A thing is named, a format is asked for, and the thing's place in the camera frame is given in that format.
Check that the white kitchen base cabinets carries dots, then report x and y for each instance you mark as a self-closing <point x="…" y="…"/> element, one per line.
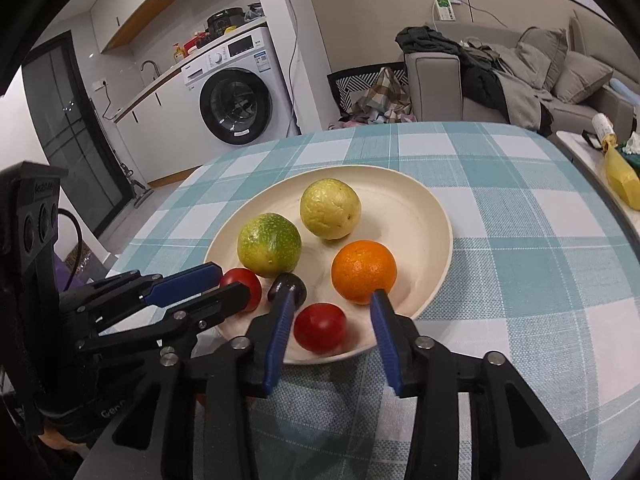
<point x="165" y="130"/>

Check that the steel faucet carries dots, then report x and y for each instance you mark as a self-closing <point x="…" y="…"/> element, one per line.
<point x="156" y="71"/>

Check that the white tissue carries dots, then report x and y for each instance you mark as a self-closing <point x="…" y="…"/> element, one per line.
<point x="634" y="144"/>

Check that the white side table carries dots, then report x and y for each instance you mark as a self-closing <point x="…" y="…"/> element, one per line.
<point x="585" y="155"/>

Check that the grey sofa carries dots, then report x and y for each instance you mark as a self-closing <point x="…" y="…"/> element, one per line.
<point x="432" y="90"/>

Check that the plaid cloth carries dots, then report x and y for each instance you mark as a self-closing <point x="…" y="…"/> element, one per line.
<point x="382" y="95"/>

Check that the blue checked tablecloth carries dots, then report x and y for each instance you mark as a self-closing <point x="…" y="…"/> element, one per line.
<point x="500" y="285"/>

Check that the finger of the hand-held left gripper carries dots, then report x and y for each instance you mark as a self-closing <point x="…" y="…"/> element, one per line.
<point x="220" y="302"/>
<point x="185" y="280"/>

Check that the dark glass door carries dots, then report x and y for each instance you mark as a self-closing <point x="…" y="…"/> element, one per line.
<point x="65" y="125"/>

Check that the grey garment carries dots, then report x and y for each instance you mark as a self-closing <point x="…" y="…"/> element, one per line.
<point x="520" y="100"/>

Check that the yellow bottle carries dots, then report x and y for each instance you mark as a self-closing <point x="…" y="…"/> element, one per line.
<point x="179" y="54"/>

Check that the cream round plate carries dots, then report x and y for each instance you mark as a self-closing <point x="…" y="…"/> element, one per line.
<point x="410" y="220"/>

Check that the black patterned chair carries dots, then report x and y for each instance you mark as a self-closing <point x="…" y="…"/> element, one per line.
<point x="345" y="85"/>

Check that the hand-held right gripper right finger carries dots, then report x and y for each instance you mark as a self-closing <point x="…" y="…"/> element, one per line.
<point x="387" y="345"/>

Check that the red box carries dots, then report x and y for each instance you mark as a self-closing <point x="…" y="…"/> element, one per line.
<point x="194" y="42"/>

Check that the white washing machine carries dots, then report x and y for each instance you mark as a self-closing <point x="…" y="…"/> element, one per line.
<point x="220" y="55"/>

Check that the grey cushion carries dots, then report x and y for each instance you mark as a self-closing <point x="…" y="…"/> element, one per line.
<point x="542" y="55"/>
<point x="582" y="77"/>

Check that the red tomato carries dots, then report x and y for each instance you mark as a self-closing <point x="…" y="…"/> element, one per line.
<point x="245" y="279"/>
<point x="320" y="327"/>

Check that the black cooker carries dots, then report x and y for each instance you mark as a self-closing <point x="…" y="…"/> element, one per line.
<point x="225" y="22"/>

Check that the green yellow citrus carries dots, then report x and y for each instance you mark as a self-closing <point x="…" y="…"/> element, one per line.
<point x="270" y="245"/>

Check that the yellow plastic bag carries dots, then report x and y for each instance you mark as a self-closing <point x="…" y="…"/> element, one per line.
<point x="620" y="175"/>

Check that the dark jacket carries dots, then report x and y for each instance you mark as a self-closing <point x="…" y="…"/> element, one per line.
<point x="425" y="40"/>

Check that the patterned floor mat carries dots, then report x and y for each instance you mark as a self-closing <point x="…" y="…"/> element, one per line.
<point x="79" y="258"/>

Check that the large orange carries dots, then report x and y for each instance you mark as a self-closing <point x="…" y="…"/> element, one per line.
<point x="362" y="270"/>

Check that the dark purple plum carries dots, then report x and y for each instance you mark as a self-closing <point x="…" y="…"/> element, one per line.
<point x="296" y="285"/>

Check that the white snack tube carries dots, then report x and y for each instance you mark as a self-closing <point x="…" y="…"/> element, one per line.
<point x="602" y="127"/>

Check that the green white wall charger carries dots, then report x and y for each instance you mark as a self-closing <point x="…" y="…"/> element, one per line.
<point x="445" y="10"/>

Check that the white wall cabinets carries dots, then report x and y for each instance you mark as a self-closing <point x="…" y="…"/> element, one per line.
<point x="120" y="15"/>

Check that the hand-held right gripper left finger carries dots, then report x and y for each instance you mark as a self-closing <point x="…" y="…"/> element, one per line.
<point x="277" y="340"/>

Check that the stick vacuum cleaner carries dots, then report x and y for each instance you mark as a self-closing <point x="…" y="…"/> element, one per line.
<point x="142" y="195"/>

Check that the purple bag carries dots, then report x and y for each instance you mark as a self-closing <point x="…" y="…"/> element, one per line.
<point x="62" y="275"/>

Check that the pale yellow round fruit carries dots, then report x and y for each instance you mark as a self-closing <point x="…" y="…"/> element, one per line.
<point x="330" y="208"/>

